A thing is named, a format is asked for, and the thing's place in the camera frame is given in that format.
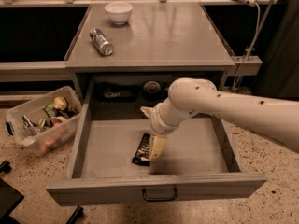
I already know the clear plastic storage bin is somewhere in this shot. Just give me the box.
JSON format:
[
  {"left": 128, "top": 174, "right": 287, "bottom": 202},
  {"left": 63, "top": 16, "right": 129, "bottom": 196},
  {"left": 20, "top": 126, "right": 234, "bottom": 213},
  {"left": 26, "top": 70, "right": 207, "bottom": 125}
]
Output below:
[{"left": 6, "top": 86, "right": 82, "bottom": 156}]

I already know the black rxbar chocolate wrapper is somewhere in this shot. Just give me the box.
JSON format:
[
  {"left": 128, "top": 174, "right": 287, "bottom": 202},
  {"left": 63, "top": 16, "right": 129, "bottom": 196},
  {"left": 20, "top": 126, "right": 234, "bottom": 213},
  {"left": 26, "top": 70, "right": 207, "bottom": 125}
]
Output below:
[{"left": 132, "top": 133, "right": 150, "bottom": 166}]

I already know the black tape roll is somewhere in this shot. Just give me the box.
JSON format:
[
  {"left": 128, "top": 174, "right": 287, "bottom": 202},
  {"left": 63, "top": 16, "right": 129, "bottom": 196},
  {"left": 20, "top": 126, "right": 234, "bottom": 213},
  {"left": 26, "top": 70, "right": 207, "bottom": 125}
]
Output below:
[{"left": 142, "top": 81, "right": 162, "bottom": 101}]

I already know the green packet in bin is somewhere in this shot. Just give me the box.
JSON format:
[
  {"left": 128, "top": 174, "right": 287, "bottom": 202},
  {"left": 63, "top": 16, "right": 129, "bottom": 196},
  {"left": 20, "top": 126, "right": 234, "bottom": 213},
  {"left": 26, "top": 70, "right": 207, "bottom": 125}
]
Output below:
[{"left": 43, "top": 103, "right": 58, "bottom": 118}]

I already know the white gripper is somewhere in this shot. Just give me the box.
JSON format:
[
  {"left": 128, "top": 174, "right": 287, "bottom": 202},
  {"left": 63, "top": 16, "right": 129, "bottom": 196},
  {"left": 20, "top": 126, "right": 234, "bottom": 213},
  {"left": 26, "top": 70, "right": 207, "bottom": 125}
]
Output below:
[{"left": 140, "top": 98, "right": 196, "bottom": 162}]

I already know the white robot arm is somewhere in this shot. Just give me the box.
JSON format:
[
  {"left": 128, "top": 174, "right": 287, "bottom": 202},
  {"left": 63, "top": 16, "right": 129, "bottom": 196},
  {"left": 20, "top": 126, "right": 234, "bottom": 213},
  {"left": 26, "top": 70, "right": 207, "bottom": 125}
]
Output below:
[{"left": 141, "top": 78, "right": 299, "bottom": 161}]

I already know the grey open drawer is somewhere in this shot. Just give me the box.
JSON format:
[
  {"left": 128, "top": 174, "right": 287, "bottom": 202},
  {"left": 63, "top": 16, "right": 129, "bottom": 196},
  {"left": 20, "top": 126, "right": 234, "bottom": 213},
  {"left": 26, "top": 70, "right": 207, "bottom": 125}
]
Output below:
[{"left": 45, "top": 73, "right": 268, "bottom": 207}]

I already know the white cable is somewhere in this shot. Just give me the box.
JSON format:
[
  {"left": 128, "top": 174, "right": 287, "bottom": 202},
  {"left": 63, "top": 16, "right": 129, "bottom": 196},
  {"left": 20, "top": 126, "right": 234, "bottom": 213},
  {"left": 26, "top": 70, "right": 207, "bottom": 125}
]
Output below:
[{"left": 230, "top": 2, "right": 262, "bottom": 135}]

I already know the yellow snack in bin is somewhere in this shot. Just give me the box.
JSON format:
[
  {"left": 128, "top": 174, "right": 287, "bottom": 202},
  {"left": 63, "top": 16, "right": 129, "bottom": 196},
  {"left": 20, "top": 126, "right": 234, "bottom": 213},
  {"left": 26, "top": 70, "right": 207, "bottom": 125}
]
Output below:
[{"left": 52, "top": 96, "right": 67, "bottom": 111}]

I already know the white ceramic bowl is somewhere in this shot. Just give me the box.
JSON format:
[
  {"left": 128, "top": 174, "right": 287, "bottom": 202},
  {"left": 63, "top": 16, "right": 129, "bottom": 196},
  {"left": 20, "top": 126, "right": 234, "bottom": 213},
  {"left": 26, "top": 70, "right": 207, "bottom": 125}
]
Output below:
[{"left": 105, "top": 2, "right": 133, "bottom": 24}]

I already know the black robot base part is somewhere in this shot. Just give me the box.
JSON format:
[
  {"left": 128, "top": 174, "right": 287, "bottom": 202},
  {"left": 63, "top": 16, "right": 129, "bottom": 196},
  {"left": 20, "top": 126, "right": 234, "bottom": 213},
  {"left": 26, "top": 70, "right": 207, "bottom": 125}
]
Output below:
[{"left": 0, "top": 160, "right": 85, "bottom": 224}]

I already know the silver blue drink can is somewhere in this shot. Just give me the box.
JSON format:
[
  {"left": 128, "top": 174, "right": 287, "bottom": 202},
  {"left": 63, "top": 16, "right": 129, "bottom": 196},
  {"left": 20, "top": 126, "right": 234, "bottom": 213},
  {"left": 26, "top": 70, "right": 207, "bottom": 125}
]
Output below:
[{"left": 90, "top": 28, "right": 113, "bottom": 56}]

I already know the black drawer handle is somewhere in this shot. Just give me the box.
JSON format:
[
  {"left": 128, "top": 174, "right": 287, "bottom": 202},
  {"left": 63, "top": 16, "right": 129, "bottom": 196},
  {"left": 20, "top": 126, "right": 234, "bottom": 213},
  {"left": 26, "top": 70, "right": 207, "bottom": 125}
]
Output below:
[{"left": 142, "top": 188, "right": 178, "bottom": 202}]

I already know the grey counter cabinet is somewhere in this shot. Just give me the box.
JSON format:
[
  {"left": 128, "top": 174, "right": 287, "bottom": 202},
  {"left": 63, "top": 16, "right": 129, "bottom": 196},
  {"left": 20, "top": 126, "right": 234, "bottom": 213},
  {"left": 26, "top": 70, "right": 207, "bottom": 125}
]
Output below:
[{"left": 66, "top": 1, "right": 235, "bottom": 97}]

